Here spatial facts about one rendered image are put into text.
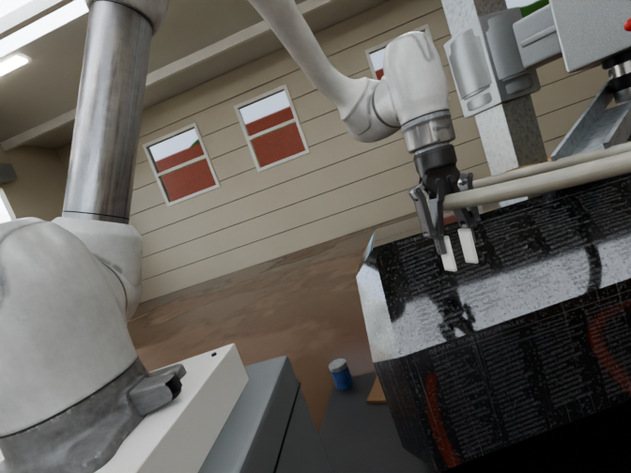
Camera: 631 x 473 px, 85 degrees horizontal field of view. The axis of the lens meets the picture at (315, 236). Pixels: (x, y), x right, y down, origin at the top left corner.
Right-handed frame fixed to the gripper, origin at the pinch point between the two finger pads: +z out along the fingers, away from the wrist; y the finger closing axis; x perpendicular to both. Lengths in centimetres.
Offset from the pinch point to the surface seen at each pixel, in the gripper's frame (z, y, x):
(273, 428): 11.2, -42.9, -11.3
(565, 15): -50, 71, 20
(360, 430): 82, -9, 81
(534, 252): 10.7, 31.5, 12.4
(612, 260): 15.3, 41.9, 1.6
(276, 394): 9.0, -41.1, -7.2
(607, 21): -43, 74, 12
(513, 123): -30, 108, 79
